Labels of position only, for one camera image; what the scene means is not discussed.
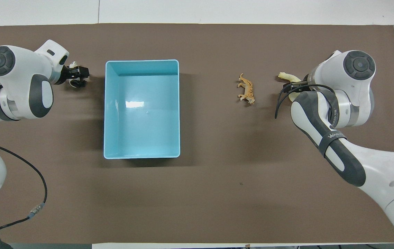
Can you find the brown table mat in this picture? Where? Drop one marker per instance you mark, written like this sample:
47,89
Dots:
217,193

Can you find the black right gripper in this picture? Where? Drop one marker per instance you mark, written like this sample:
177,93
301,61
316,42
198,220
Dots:
300,86

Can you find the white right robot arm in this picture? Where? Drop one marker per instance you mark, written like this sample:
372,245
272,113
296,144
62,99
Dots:
373,166

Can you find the light blue storage box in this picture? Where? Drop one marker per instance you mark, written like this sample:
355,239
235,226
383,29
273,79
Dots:
141,114

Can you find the cream llama toy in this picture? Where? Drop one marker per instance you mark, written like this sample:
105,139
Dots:
286,76

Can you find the black and white panda toy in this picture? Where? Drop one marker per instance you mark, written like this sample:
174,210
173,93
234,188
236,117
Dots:
73,64

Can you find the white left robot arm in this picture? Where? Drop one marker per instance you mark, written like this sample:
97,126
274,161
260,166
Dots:
20,72

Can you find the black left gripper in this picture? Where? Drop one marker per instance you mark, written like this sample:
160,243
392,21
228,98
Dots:
68,73

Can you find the orange striped tiger toy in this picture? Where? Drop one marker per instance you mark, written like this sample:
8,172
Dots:
248,90

